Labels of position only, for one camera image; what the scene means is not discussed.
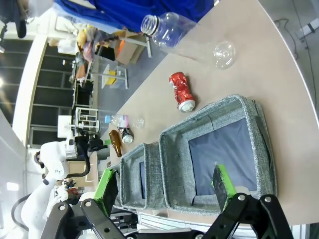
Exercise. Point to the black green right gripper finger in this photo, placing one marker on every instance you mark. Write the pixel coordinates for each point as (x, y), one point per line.
(224, 184)

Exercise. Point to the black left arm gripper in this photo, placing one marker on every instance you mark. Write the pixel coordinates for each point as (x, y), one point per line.
(86, 144)

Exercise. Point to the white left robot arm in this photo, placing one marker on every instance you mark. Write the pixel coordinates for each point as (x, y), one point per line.
(52, 161)

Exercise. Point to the dark crushed drink can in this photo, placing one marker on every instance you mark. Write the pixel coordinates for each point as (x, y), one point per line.
(127, 137)

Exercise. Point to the small grey fabric basket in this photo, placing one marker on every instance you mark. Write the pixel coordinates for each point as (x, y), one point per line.
(152, 174)

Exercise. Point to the large grey fabric basket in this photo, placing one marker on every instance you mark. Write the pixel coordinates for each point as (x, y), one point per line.
(174, 164)

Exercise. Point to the crushed red cola can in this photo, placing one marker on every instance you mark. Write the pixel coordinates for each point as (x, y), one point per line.
(182, 89)

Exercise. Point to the brown glass bottle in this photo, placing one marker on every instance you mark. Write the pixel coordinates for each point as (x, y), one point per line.
(115, 140)

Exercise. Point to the small bottle with pink label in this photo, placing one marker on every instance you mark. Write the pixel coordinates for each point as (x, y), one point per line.
(119, 120)

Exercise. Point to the cardboard box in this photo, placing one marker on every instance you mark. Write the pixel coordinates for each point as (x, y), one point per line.
(128, 51)

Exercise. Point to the pile of colourful clothes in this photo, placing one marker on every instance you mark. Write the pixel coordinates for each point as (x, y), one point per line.
(87, 44)

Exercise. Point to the large clear plastic bottle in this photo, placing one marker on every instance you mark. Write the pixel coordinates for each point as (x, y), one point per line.
(172, 30)

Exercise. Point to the person in blue clothing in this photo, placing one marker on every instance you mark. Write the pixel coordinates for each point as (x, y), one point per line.
(124, 12)

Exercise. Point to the white frame side table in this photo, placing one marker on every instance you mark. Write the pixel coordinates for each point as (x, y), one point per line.
(117, 76)

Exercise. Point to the white table leg frame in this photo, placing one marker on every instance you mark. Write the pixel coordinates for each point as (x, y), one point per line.
(143, 42)

